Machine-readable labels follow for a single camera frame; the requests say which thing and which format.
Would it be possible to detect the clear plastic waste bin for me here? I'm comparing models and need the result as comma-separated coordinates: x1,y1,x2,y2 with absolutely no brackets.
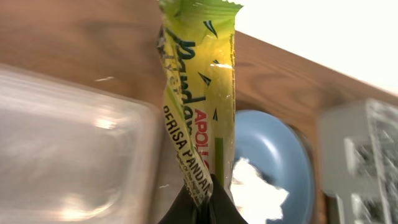
1,65,162,224

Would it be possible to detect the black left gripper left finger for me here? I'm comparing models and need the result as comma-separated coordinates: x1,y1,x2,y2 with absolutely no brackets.
158,186,205,224

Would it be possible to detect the grey dishwasher rack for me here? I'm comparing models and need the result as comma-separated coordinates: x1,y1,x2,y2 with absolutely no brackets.
318,99,397,224

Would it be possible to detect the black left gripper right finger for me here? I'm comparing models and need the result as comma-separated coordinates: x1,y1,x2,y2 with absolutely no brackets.
201,174,247,224

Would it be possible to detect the white tissue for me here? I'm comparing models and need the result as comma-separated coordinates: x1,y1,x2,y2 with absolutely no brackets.
230,157,289,224

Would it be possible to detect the dark blue plate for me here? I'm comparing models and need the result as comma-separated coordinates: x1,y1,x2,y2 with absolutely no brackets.
234,110,316,224

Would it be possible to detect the green yellow snack wrapper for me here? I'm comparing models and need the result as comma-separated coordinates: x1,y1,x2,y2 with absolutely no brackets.
158,0,241,206

